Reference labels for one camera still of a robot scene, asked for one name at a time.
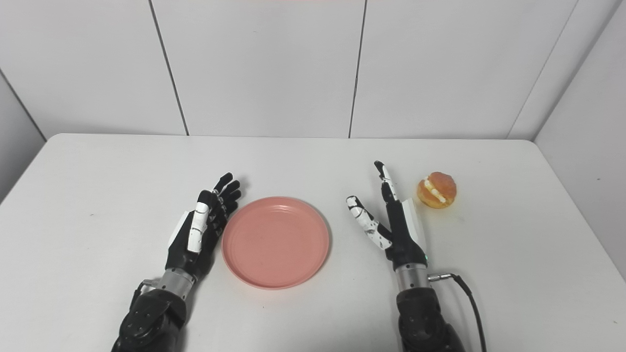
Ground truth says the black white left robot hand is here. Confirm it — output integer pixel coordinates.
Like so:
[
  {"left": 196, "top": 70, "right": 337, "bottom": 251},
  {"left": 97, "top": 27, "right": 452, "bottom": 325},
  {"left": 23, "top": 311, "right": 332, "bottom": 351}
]
[{"left": 165, "top": 172, "right": 242, "bottom": 280}]

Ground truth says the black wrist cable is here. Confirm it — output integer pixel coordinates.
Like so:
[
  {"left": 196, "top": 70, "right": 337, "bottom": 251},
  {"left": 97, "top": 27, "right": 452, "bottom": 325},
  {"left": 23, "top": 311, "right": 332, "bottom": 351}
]
[
  {"left": 427, "top": 272, "right": 489, "bottom": 352},
  {"left": 129, "top": 279, "right": 162, "bottom": 309}
]

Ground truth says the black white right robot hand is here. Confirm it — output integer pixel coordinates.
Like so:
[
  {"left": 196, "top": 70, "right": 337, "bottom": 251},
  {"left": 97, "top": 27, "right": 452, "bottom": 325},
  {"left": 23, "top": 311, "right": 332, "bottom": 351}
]
[{"left": 346, "top": 161, "right": 429, "bottom": 271}]

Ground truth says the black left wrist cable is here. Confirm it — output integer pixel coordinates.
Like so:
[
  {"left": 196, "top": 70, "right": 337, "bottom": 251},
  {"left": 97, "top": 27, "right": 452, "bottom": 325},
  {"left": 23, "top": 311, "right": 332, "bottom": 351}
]
[{"left": 129, "top": 279, "right": 162, "bottom": 309}]

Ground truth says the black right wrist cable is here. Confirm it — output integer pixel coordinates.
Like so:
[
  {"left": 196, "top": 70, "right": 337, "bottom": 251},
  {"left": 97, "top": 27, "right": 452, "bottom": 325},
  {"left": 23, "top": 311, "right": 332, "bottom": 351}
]
[{"left": 427, "top": 272, "right": 489, "bottom": 352}]

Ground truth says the cream puff pastry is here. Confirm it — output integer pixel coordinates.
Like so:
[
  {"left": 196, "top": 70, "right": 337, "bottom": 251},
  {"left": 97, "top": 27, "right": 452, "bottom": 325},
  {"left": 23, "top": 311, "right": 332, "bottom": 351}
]
[{"left": 416, "top": 172, "right": 457, "bottom": 209}]

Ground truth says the pink round plate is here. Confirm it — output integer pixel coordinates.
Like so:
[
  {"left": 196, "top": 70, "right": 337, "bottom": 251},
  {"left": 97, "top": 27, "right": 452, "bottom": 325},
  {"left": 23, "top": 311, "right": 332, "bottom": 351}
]
[{"left": 222, "top": 197, "right": 330, "bottom": 290}]

